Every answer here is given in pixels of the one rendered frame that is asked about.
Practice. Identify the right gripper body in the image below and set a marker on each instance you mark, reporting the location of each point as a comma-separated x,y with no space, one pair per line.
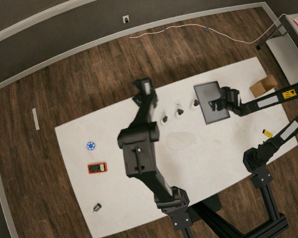
219,107

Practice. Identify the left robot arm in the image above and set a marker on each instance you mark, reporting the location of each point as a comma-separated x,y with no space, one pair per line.
142,134

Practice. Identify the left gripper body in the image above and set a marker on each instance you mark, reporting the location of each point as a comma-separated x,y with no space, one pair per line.
137,99

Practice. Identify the white pump bottle with black pump head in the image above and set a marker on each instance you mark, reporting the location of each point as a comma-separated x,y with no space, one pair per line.
194,105
178,114
164,121

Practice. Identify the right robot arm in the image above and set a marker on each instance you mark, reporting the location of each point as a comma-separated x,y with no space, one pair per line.
267,149

